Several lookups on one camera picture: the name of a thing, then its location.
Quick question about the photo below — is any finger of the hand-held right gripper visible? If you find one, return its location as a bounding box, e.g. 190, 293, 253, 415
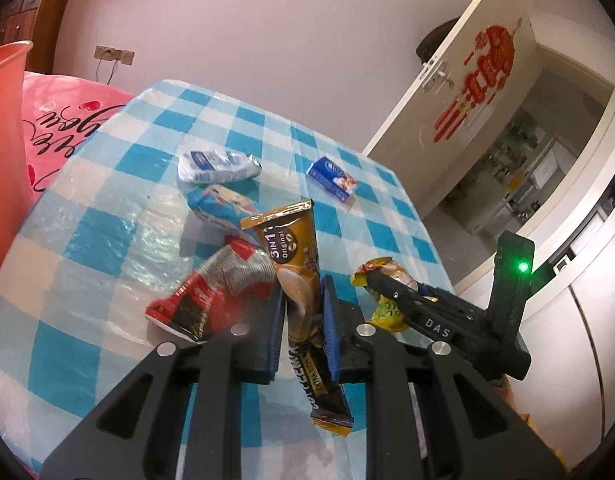
365, 270, 428, 326
416, 284, 481, 316

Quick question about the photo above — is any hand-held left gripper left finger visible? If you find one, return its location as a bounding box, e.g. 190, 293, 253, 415
40, 280, 290, 480

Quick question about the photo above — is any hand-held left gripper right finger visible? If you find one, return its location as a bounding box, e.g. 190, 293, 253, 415
321, 275, 571, 480

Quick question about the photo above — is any yellow snack wrapper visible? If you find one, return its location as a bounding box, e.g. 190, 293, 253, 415
351, 257, 418, 333

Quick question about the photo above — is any gold coffee sachet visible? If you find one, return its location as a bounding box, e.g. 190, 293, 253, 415
240, 199, 354, 436

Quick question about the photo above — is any orange plastic bucket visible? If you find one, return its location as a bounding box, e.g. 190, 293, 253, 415
0, 40, 35, 291

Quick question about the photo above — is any red silver snack bag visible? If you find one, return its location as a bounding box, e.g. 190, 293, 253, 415
144, 240, 278, 343

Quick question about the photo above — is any blue tissue pack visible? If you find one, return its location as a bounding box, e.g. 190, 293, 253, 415
306, 156, 359, 204

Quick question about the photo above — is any white door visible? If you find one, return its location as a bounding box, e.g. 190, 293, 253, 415
361, 0, 541, 216

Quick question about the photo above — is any blue white crumpled wrapper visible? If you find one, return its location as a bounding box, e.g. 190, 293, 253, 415
187, 185, 260, 236

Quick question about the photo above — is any white blue crumpled pouch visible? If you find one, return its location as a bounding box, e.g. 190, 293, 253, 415
177, 149, 263, 183

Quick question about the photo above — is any blue checkered tablecloth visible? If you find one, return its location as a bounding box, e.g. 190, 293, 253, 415
0, 79, 455, 480

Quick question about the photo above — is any red door decoration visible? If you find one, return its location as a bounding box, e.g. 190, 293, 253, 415
432, 22, 518, 143

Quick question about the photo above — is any dark hanging bag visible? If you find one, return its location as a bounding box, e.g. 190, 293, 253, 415
416, 17, 461, 61

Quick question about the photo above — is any pink printed blanket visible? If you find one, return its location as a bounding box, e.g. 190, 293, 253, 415
17, 71, 135, 206

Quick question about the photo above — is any wooden cabinet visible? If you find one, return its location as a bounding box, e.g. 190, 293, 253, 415
0, 0, 80, 73

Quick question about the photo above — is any white door handle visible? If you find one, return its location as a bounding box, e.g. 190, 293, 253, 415
421, 59, 455, 93

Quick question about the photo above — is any wall socket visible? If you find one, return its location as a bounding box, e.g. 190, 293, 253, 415
94, 45, 135, 66

